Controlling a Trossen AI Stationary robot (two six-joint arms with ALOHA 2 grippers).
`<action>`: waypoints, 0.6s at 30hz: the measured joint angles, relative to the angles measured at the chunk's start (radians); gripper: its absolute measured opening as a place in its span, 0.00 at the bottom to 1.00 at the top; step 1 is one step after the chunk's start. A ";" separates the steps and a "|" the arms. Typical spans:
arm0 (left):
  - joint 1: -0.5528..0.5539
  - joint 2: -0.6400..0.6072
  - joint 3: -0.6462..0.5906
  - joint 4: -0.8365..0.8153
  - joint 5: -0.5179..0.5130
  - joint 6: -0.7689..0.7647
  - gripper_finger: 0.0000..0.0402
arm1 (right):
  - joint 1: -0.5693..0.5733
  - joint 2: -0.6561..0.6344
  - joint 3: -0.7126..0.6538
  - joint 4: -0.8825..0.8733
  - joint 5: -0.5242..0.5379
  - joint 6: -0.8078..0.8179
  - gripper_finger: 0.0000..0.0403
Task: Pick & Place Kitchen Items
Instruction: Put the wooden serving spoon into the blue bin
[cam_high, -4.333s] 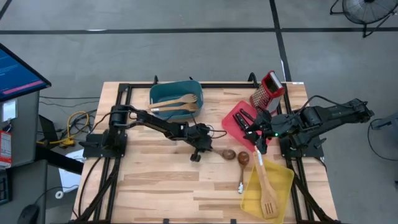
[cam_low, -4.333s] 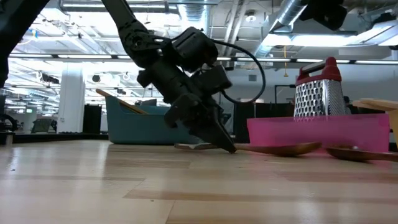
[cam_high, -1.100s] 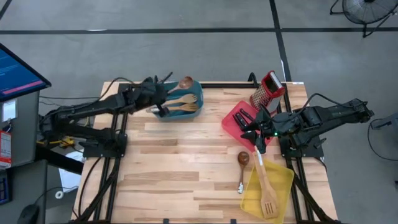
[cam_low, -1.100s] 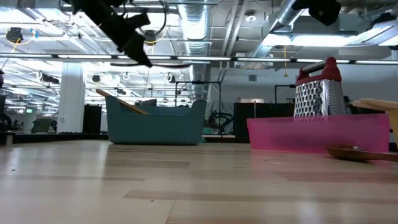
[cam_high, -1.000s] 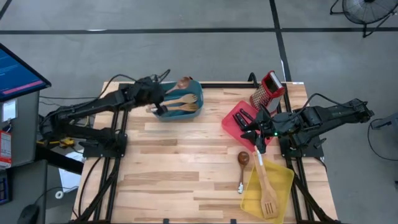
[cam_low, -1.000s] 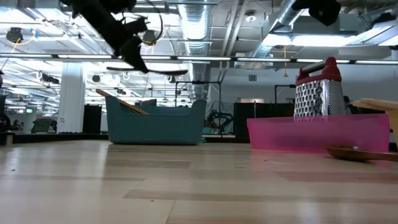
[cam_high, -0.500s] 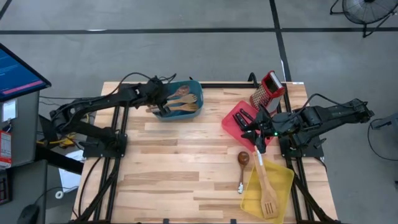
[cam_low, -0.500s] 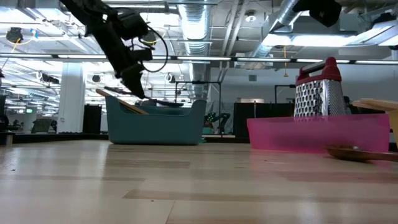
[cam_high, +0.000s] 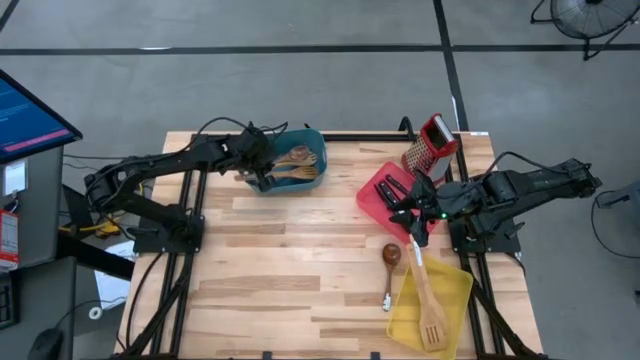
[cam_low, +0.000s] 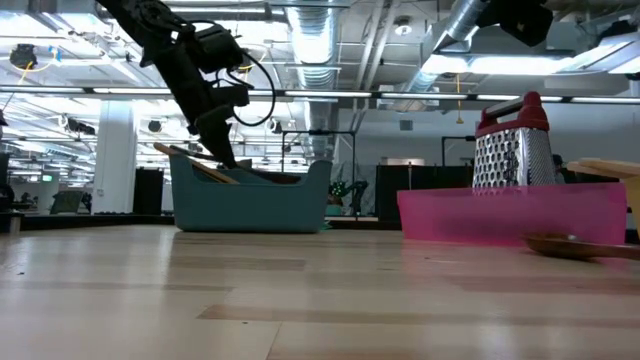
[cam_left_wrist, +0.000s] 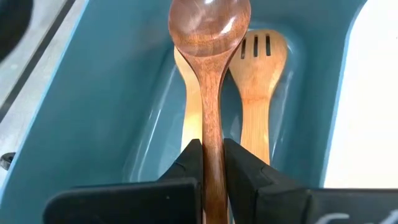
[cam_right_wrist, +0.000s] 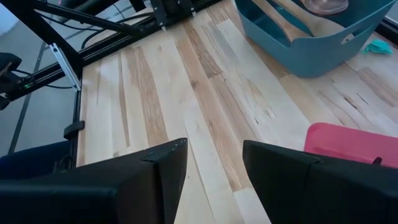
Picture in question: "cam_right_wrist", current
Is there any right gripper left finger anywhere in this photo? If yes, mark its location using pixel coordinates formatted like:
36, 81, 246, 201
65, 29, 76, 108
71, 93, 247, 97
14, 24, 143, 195
0, 138, 189, 224

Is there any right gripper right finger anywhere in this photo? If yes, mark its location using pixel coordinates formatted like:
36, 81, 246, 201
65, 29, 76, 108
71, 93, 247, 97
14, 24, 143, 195
242, 139, 398, 224

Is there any slotted wooden spatula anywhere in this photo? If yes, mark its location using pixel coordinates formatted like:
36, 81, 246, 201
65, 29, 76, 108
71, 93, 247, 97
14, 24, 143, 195
275, 0, 346, 37

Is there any light wooden spork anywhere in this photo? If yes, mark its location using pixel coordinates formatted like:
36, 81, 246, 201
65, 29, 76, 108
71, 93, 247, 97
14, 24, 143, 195
251, 0, 313, 43

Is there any red plastic tray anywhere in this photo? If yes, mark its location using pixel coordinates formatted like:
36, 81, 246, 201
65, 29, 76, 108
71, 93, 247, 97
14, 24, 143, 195
303, 122, 398, 169

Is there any teal plastic bin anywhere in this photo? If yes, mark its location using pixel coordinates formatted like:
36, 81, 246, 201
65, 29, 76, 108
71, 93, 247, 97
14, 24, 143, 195
233, 0, 398, 78

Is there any teal scrap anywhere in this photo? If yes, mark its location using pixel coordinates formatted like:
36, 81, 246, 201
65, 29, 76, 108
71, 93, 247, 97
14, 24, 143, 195
361, 39, 394, 56

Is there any silver metal bracket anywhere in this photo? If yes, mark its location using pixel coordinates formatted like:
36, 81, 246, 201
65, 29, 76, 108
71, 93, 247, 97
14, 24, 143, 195
49, 42, 82, 92

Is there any black aluminium table frame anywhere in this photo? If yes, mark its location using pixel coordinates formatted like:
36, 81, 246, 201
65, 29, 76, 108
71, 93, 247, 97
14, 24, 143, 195
0, 0, 224, 170

